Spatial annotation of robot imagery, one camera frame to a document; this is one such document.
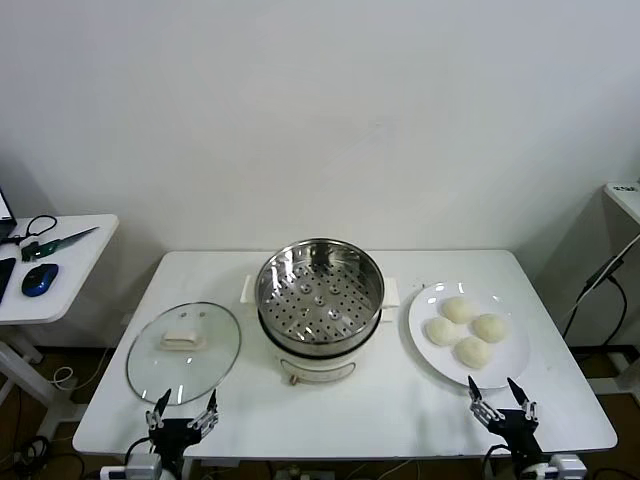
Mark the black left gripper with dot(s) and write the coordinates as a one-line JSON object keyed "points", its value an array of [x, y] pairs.
{"points": [[172, 435]]}

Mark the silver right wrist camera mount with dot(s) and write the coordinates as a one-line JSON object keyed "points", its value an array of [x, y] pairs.
{"points": [[567, 467]]}

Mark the white electric cooker base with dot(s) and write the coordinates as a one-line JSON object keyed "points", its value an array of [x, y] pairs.
{"points": [[315, 370]]}

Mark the black laptop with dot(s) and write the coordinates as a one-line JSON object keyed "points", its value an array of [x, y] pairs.
{"points": [[4, 205]]}

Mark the black keyboard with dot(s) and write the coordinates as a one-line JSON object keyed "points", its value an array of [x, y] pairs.
{"points": [[5, 280]]}

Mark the steel perforated steamer basket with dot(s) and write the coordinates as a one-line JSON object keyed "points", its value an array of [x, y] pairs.
{"points": [[280, 280]]}

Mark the white steamed baozi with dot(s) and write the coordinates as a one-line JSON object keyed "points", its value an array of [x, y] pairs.
{"points": [[472, 351], [490, 327], [457, 310], [441, 331]]}

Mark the white desk with black label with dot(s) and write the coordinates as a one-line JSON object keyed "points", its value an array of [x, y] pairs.
{"points": [[625, 200]]}

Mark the blue computer mouse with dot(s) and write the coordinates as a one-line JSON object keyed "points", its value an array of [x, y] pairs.
{"points": [[40, 279]]}

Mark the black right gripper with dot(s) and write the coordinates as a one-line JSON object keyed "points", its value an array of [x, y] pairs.
{"points": [[517, 430]]}

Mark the green black pointed tool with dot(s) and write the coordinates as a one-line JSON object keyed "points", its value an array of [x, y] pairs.
{"points": [[50, 246]]}

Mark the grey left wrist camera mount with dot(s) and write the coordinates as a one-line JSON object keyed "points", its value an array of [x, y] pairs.
{"points": [[142, 467]]}

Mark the white side desk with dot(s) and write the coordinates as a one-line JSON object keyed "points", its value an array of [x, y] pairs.
{"points": [[85, 270]]}

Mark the white round plate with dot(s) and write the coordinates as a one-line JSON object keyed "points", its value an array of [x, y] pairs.
{"points": [[430, 305]]}

